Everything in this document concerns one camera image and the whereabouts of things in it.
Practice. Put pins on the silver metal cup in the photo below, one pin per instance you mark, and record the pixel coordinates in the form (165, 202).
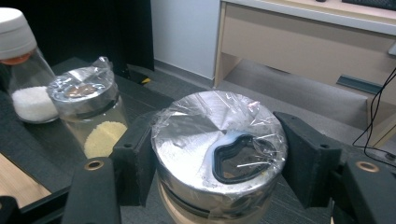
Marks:
(84, 90)
(193, 149)

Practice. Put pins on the hazard striped stand base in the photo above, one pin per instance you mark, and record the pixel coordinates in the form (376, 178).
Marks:
(137, 74)

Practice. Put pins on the black keyboard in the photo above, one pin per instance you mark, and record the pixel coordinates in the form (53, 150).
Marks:
(370, 3)

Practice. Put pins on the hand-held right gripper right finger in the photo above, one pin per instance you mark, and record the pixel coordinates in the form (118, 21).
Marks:
(314, 168)

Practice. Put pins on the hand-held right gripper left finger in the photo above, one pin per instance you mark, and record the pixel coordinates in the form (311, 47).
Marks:
(134, 155)

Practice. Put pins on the black curtain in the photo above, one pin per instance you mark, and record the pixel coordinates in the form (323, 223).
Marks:
(77, 31)

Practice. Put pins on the black metal shelf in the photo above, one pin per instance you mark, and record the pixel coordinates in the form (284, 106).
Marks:
(137, 105)

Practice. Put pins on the white lid glass salt shaker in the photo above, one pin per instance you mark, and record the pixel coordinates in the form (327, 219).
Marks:
(18, 34)

